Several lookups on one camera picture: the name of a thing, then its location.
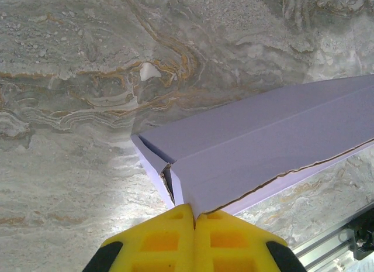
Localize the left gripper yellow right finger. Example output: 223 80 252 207
195 211 304 272

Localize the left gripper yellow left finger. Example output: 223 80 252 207
84 204 196 272

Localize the white lilac cardboard box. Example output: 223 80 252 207
130 74 374 216

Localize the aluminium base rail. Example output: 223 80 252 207
292 195 374 272

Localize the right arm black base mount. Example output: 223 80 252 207
347 207 374 261

